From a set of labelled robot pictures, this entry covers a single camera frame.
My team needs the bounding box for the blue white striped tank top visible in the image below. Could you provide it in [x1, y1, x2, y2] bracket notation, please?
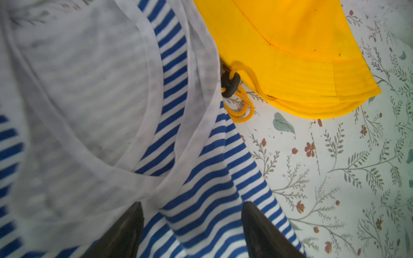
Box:
[1, 1, 305, 258]

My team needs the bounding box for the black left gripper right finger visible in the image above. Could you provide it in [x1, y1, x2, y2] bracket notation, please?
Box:
[242, 202, 305, 258]

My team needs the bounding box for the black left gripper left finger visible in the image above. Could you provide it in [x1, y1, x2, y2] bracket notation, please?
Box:
[83, 202, 144, 258]

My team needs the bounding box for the yellow bucket hat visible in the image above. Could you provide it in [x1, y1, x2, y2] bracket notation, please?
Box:
[195, 1, 381, 119]

